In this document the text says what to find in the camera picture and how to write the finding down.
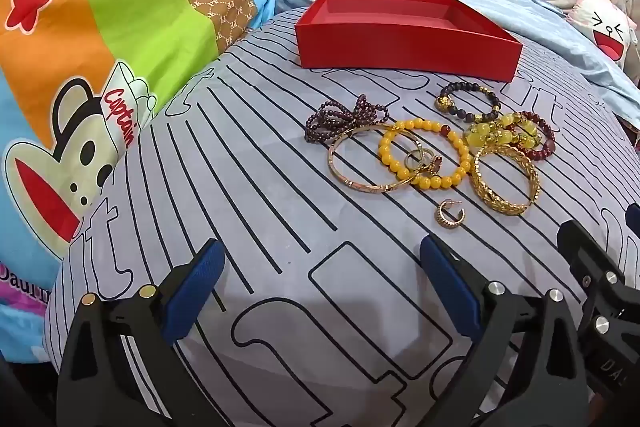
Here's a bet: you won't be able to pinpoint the grey striped bed sheet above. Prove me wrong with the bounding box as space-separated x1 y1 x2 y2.
42 6 640 427

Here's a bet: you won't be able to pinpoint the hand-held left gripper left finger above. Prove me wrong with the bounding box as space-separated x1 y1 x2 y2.
56 238 227 427

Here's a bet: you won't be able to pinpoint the wide gold filigree bangle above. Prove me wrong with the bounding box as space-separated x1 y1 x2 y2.
470 144 541 216

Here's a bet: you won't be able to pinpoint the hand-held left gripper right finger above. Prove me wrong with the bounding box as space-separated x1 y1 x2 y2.
420 234 597 427

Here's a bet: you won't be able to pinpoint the yellow-green bead bracelet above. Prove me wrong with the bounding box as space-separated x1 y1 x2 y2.
465 114 542 152

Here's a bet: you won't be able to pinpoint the colourful cartoon monkey quilt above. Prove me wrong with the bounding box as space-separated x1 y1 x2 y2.
0 0 291 365

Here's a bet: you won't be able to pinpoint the thin gold bangle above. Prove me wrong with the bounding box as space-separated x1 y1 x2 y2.
327 123 426 194

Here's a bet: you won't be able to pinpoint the dark bead bracelet gold charm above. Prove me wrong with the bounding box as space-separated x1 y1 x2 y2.
434 81 502 124

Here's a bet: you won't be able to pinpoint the light blue blanket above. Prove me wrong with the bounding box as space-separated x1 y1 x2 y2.
276 0 640 128

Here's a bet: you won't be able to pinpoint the dark red bead bracelet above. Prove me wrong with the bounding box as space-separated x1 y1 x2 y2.
505 110 557 162

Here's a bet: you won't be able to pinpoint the yellow bead bracelet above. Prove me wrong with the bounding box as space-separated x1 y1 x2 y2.
378 118 472 191

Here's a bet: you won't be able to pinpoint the red cardboard box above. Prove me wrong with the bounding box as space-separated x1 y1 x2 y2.
294 0 524 82

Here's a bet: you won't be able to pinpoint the purple bead bracelet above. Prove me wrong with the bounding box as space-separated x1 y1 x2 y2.
305 94 387 144

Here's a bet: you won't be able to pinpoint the thin gold hoop earring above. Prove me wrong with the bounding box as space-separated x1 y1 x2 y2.
404 148 436 172

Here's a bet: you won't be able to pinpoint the pink cartoon cat cushion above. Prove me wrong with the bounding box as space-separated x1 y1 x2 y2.
566 0 638 70

